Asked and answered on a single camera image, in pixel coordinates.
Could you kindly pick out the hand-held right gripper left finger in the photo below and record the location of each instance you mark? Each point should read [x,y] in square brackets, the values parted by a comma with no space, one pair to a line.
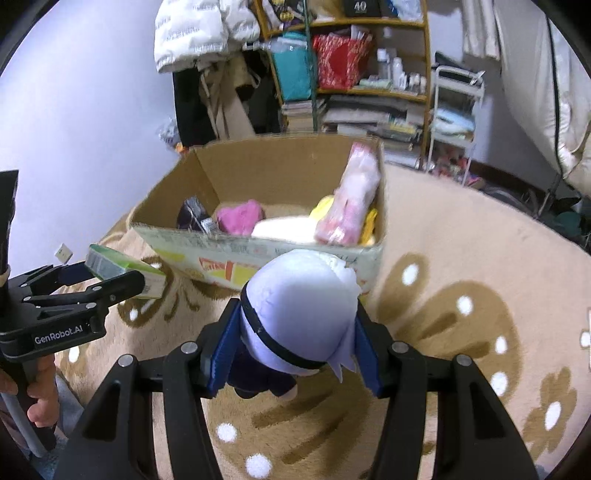
[221,364]

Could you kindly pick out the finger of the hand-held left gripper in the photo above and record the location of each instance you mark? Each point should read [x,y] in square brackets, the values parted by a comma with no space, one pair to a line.
[74,272]
[115,286]

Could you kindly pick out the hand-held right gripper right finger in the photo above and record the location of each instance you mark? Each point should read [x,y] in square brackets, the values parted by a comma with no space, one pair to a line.
[369,364]

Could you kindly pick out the green packet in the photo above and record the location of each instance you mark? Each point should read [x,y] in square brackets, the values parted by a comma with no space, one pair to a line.
[120,263]

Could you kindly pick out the white plush doll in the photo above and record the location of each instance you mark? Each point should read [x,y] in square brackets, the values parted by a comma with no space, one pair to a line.
[295,304]

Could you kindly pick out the yellow plush toy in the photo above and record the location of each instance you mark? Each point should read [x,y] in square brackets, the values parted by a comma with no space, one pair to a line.
[321,210]

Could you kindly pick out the cardboard box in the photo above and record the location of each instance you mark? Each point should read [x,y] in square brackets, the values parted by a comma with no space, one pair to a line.
[277,170]

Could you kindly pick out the person's left hand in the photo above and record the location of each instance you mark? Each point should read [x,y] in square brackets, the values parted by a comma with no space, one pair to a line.
[44,401]

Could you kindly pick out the dark plastic packet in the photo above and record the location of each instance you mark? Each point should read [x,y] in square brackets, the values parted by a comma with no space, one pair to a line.
[194,214]

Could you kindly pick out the beige patterned blanket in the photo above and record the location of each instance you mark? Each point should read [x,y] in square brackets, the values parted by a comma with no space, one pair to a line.
[461,258]

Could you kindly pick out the white plush toy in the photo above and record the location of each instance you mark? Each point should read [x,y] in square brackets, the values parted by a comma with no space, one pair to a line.
[281,228]

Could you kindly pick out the clear bag of toys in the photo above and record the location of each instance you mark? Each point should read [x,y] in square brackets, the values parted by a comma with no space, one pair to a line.
[173,136]

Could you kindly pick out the pink packaged plush toy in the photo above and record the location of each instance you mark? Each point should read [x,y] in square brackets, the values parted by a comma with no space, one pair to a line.
[351,194]

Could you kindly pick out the black coat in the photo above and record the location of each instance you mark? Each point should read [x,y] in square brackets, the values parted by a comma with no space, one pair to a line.
[191,110]

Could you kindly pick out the beige coat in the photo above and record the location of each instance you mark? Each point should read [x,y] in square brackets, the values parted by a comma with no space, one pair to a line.
[224,106]

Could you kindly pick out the black chair base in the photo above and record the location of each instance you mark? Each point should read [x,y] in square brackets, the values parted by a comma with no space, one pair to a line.
[517,198]

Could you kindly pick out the black bag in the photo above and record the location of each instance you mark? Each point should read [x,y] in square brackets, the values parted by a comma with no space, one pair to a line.
[263,101]

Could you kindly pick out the pile of magazines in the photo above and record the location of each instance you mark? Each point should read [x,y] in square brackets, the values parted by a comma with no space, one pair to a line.
[369,120]

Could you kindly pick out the stack of books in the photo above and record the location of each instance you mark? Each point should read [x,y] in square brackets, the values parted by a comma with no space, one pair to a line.
[300,115]

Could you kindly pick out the white trolley cart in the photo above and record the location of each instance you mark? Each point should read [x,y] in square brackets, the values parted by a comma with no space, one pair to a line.
[455,120]

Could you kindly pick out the white puffer jacket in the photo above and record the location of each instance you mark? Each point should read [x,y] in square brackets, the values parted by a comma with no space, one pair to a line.
[194,37]

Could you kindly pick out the wooden shelf rack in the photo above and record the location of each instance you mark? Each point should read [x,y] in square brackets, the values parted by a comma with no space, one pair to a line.
[369,91]

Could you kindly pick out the teal bag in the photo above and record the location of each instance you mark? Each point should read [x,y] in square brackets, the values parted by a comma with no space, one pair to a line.
[291,69]

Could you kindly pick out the green pole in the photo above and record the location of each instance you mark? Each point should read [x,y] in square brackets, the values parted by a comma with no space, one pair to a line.
[310,69]

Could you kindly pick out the white plastic bottle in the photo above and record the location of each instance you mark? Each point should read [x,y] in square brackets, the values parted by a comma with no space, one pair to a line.
[397,71]
[382,64]

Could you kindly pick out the red gift bag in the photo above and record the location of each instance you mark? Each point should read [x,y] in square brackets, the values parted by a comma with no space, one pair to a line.
[339,62]

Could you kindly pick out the black printed shirt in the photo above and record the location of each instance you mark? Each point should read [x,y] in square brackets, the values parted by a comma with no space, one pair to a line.
[286,8]

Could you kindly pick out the white hanging cloth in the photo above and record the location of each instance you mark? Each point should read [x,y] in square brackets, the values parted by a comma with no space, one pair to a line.
[480,27]

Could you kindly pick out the white plastic bag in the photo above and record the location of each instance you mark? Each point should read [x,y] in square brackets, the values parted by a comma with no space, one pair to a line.
[401,8]

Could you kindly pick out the black box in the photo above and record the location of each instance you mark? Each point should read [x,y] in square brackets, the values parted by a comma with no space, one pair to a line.
[360,6]

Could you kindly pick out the wall outlet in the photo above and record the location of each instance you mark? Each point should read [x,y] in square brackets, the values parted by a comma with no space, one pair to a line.
[63,254]

